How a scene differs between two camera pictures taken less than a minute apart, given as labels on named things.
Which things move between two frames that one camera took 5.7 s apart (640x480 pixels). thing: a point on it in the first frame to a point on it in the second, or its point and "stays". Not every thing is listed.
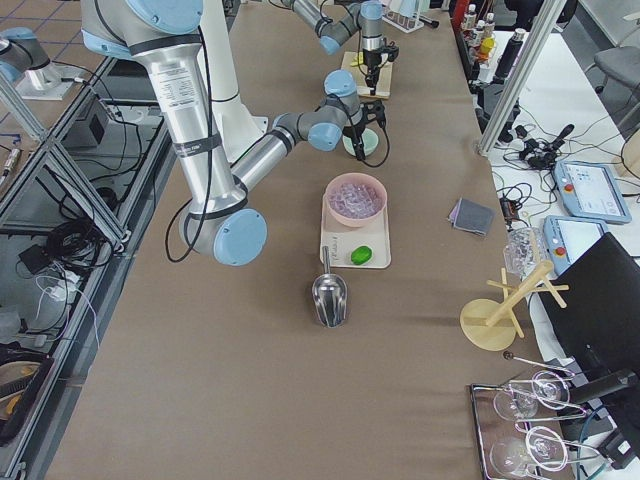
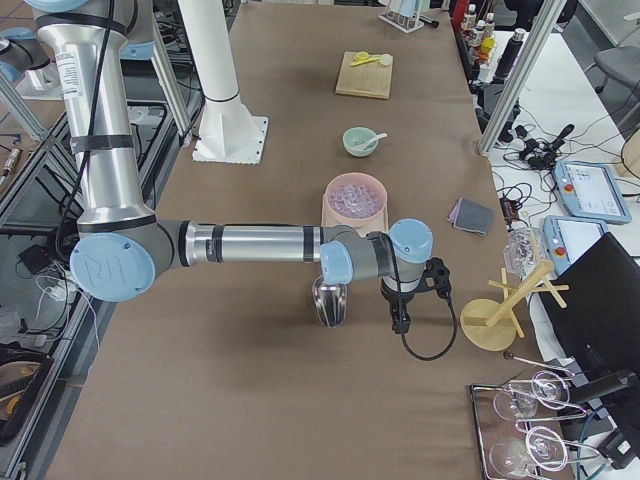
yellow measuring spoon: (356, 59) stays
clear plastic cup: (523, 250) stays
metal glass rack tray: (518, 424) stays
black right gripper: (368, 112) to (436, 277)
